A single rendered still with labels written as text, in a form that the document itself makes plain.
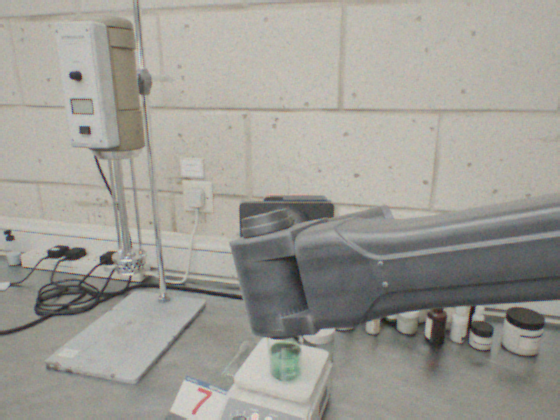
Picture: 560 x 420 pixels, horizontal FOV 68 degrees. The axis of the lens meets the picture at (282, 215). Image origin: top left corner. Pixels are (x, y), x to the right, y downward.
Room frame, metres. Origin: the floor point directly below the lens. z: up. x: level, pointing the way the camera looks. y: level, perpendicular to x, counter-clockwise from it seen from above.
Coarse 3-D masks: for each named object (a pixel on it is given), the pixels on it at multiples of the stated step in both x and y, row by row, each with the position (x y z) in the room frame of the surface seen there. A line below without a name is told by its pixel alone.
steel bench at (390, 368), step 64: (0, 256) 1.19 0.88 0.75; (0, 320) 0.82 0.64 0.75; (64, 320) 0.82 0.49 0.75; (192, 320) 0.82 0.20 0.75; (384, 320) 0.82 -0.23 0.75; (0, 384) 0.61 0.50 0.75; (64, 384) 0.61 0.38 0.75; (128, 384) 0.61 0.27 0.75; (384, 384) 0.61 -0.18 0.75; (448, 384) 0.61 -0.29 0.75; (512, 384) 0.61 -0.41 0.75
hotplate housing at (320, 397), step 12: (324, 372) 0.55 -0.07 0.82; (324, 384) 0.53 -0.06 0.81; (228, 396) 0.50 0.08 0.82; (240, 396) 0.50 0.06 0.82; (252, 396) 0.50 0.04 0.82; (264, 396) 0.50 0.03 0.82; (312, 396) 0.50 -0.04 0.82; (324, 396) 0.53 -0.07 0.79; (276, 408) 0.48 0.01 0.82; (288, 408) 0.48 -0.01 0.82; (300, 408) 0.47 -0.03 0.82; (312, 408) 0.48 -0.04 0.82; (324, 408) 0.54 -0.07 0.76
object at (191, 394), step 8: (184, 384) 0.57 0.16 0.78; (192, 384) 0.57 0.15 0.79; (184, 392) 0.56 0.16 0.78; (192, 392) 0.56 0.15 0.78; (200, 392) 0.55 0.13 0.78; (208, 392) 0.55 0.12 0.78; (216, 392) 0.55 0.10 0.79; (184, 400) 0.55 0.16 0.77; (192, 400) 0.55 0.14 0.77; (200, 400) 0.54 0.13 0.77; (208, 400) 0.54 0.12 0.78; (216, 400) 0.54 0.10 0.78; (224, 400) 0.53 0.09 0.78; (176, 408) 0.54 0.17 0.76; (184, 408) 0.54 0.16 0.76; (192, 408) 0.54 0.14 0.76; (200, 408) 0.53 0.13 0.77; (208, 408) 0.53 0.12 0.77; (216, 408) 0.53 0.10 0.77; (200, 416) 0.52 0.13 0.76; (208, 416) 0.52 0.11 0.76; (216, 416) 0.52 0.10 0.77
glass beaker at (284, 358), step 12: (300, 336) 0.51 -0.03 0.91; (276, 348) 0.50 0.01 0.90; (288, 348) 0.50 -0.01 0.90; (300, 348) 0.51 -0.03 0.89; (276, 360) 0.50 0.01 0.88; (288, 360) 0.50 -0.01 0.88; (300, 360) 0.51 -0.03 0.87; (276, 372) 0.50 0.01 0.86; (288, 372) 0.50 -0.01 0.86; (300, 372) 0.51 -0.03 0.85; (288, 384) 0.50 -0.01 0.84
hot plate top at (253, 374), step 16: (256, 352) 0.58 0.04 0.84; (304, 352) 0.58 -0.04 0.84; (320, 352) 0.58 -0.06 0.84; (240, 368) 0.54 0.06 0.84; (256, 368) 0.54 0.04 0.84; (304, 368) 0.54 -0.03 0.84; (320, 368) 0.54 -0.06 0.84; (240, 384) 0.51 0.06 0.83; (256, 384) 0.50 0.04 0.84; (272, 384) 0.50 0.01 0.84; (304, 384) 0.50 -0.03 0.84; (304, 400) 0.47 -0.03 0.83
